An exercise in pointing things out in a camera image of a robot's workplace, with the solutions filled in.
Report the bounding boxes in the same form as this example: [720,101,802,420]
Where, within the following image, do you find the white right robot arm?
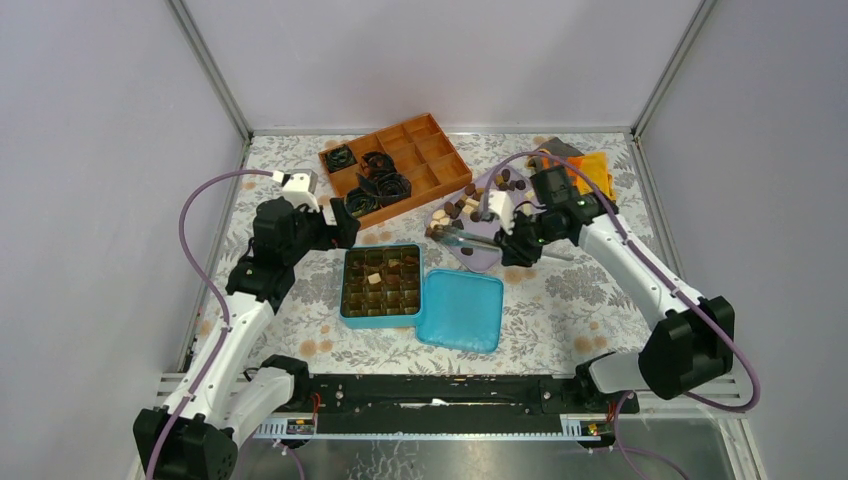
[482,166,735,412]

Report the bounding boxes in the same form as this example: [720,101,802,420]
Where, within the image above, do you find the wooden compartment tray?
[319,113,472,229]

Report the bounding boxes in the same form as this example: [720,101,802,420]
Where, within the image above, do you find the rolled dark green tie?
[344,187,381,218]

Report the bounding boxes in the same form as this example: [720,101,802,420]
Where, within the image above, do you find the orange grey cloth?
[526,137,617,203]

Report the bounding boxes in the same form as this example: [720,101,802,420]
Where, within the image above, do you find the metal serving tongs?
[430,225,576,263]

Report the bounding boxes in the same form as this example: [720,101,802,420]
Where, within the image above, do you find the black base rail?
[274,374,640,438]

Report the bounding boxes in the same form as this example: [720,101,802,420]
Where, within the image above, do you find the rolled dark patterned tie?
[357,172,412,206]

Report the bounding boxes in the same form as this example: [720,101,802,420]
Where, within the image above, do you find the rolled dark floral tie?
[323,145,357,173]

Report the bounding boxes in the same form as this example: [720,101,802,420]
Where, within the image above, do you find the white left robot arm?
[133,197,360,479]

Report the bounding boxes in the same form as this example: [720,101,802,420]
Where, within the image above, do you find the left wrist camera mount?
[272,170,320,212]

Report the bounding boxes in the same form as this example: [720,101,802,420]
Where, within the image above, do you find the teal chocolate box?
[339,243,424,329]

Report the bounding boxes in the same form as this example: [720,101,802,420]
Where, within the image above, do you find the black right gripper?
[493,209,564,269]

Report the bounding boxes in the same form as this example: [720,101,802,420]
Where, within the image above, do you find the teal box lid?
[415,269,504,354]

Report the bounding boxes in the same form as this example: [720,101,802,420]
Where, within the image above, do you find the lavender plastic tray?
[424,166,540,273]

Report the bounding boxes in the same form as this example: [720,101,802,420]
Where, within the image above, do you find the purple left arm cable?
[144,169,280,480]

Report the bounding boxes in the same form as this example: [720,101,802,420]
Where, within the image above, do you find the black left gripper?
[284,198,360,266]

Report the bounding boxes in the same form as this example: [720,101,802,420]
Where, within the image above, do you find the pile of assorted chocolates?
[424,166,537,238]

